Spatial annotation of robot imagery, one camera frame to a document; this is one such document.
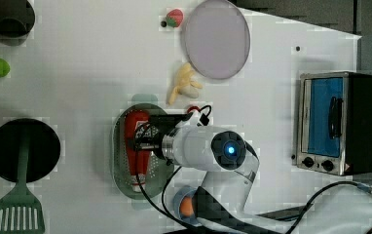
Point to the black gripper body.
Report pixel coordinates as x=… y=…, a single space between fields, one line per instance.
x=149 y=136

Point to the green slotted spatula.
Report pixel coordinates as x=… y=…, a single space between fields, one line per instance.
x=20 y=210

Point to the small red cap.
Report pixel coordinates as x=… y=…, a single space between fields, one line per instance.
x=193 y=108

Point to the blue bowl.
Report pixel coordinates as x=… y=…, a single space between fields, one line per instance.
x=185 y=191

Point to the red ketchup bottle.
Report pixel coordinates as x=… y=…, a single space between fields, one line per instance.
x=138 y=160

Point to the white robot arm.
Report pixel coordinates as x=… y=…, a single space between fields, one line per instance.
x=230 y=165

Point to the orange toy fruit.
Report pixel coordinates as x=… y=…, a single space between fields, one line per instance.
x=186 y=207

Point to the green oval strainer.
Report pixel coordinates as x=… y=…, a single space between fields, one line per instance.
x=158 y=171

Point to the red toy strawberry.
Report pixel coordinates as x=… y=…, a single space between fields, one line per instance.
x=174 y=18

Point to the round grey plate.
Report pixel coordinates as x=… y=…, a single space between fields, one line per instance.
x=217 y=39

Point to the black round pot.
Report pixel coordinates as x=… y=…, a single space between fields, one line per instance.
x=33 y=137

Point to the peeled toy banana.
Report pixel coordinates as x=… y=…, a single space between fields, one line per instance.
x=184 y=84

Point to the silver toaster oven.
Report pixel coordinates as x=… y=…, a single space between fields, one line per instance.
x=334 y=133

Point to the dark grey cup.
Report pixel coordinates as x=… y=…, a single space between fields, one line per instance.
x=17 y=17

